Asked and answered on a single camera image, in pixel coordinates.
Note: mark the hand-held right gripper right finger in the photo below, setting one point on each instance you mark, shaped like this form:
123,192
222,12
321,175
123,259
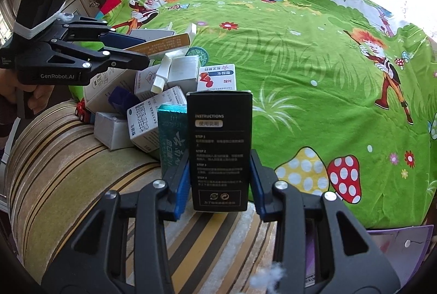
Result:
257,184

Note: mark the black printed carton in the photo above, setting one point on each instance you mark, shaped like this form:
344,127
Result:
218,143

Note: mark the red toy car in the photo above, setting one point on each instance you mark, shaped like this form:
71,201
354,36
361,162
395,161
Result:
82,111

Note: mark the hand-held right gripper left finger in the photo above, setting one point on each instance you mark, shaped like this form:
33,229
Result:
181,184

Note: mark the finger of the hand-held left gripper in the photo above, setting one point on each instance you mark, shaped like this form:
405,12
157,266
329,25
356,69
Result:
119,39
129,60

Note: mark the teal carton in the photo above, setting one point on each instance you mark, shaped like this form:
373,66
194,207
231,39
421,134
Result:
172,137

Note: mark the striped beige cushion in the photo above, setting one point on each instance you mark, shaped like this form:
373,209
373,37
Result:
68,160

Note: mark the person's left hand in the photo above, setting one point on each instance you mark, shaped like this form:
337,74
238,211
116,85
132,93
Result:
39,99

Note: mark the green cartoon printed bedsheet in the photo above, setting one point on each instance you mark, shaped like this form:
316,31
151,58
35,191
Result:
307,75

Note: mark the pile of small medicine cartons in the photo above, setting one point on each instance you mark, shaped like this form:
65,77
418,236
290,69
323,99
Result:
143,99

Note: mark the purple cardboard box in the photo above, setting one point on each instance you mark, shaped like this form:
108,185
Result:
399,246

